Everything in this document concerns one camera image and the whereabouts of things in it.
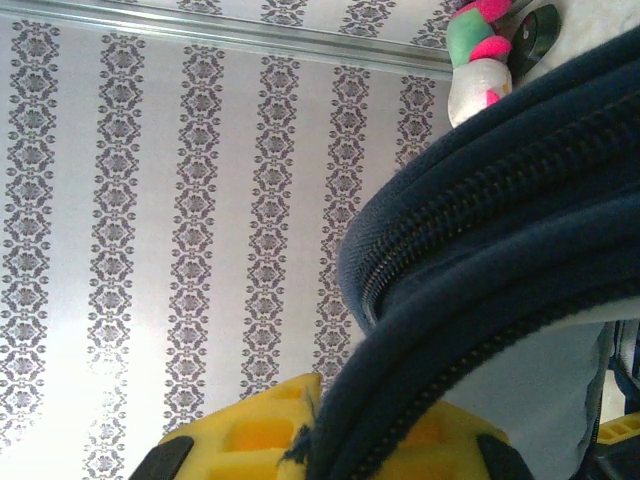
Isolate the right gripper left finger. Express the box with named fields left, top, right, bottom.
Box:
left=129, top=372, right=321, bottom=480

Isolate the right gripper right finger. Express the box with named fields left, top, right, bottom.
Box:
left=399, top=399, right=531, bottom=480

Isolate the navy blue backpack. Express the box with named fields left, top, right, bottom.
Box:
left=279, top=24, right=640, bottom=480

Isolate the white pink green plush toy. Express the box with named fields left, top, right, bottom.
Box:
left=446, top=0, right=516, bottom=129

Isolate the black round disc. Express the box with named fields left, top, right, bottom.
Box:
left=509, top=3, right=561, bottom=79

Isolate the aluminium frame post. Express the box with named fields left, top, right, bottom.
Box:
left=0, top=0, right=451, bottom=81

